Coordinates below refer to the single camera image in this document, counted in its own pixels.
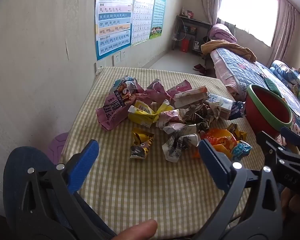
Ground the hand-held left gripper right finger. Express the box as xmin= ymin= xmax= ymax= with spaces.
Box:
xmin=192 ymin=139 xmax=283 ymax=240

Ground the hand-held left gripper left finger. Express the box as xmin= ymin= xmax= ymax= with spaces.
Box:
xmin=21 ymin=139 xmax=108 ymax=240

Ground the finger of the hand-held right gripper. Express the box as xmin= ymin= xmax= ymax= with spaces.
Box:
xmin=256 ymin=131 xmax=300 ymax=194
xmin=281 ymin=127 xmax=300 ymax=159

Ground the red basin with green rim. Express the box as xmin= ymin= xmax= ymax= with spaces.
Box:
xmin=245 ymin=84 xmax=293 ymax=137

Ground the blue snack wrapper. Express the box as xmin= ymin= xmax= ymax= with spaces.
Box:
xmin=229 ymin=101 xmax=246 ymax=120

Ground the person's right hand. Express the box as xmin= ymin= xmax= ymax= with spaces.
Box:
xmin=282 ymin=188 xmax=300 ymax=227

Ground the person's left hand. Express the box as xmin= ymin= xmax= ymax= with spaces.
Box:
xmin=110 ymin=219 xmax=158 ymax=240

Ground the orange wrapper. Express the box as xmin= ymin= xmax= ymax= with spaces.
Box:
xmin=192 ymin=128 xmax=237 ymax=159

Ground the light blue wrapper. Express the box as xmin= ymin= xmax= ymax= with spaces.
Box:
xmin=230 ymin=140 xmax=252 ymax=160

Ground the purple plastic stool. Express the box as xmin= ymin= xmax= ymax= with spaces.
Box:
xmin=48 ymin=132 xmax=70 ymax=165

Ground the white crumpled printed wrapper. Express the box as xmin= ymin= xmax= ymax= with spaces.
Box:
xmin=162 ymin=132 xmax=200 ymax=162
xmin=163 ymin=122 xmax=198 ymax=134

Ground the yellow brown wrapper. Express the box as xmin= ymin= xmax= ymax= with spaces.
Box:
xmin=226 ymin=123 xmax=247 ymax=140

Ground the brown crumpled wrapper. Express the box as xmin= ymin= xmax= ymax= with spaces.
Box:
xmin=180 ymin=104 xmax=215 ymax=130

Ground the green leaf cushion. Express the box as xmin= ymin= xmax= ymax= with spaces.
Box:
xmin=264 ymin=76 xmax=282 ymax=95

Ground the large pink noodle wrapper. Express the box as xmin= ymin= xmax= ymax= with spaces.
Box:
xmin=95 ymin=90 xmax=140 ymax=130

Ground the black yellow wrapper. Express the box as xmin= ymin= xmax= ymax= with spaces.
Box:
xmin=129 ymin=127 xmax=155 ymax=160

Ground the white milk carton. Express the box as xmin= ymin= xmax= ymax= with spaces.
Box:
xmin=206 ymin=93 xmax=234 ymax=120

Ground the yellow checked table cloth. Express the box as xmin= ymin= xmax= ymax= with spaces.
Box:
xmin=61 ymin=67 xmax=265 ymax=235

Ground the blue folded blanket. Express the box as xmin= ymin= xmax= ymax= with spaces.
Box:
xmin=270 ymin=60 xmax=300 ymax=85

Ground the pink yellow crumpled wrapper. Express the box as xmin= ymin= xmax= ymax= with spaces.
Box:
xmin=157 ymin=109 xmax=188 ymax=130

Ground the orange white carton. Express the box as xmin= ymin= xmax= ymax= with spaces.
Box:
xmin=174 ymin=85 xmax=208 ymax=108

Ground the pink printed wrapper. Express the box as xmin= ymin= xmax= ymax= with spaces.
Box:
xmin=166 ymin=79 xmax=193 ymax=98

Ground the bed with blue quilt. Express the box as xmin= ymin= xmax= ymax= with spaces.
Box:
xmin=216 ymin=48 xmax=300 ymax=140

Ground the blue white crumpled wrapper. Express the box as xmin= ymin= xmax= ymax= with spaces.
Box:
xmin=112 ymin=75 xmax=138 ymax=98

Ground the pink bed sheet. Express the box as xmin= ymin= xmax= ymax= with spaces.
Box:
xmin=210 ymin=51 xmax=245 ymax=98

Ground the pink patterned curtain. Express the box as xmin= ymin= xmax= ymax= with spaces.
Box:
xmin=271 ymin=1 xmax=300 ymax=60
xmin=199 ymin=0 xmax=227 ymax=25

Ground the mustard yellow blanket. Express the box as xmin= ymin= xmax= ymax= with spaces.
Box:
xmin=201 ymin=40 xmax=257 ymax=62

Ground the pink folded duvet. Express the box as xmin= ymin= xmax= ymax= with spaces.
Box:
xmin=209 ymin=23 xmax=237 ymax=43

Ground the red bag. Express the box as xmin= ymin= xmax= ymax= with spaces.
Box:
xmin=181 ymin=36 xmax=192 ymax=52

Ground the bright window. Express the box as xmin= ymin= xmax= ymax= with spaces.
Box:
xmin=219 ymin=0 xmax=280 ymax=47

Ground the blue letter wall poster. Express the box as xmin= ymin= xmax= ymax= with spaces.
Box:
xmin=95 ymin=0 xmax=136 ymax=61

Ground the metal frame desk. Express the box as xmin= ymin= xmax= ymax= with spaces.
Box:
xmin=174 ymin=15 xmax=213 ymax=55

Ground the white chart wall poster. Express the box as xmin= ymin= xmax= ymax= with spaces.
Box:
xmin=131 ymin=0 xmax=156 ymax=46

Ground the teal number wall poster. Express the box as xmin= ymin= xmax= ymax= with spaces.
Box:
xmin=149 ymin=0 xmax=167 ymax=40

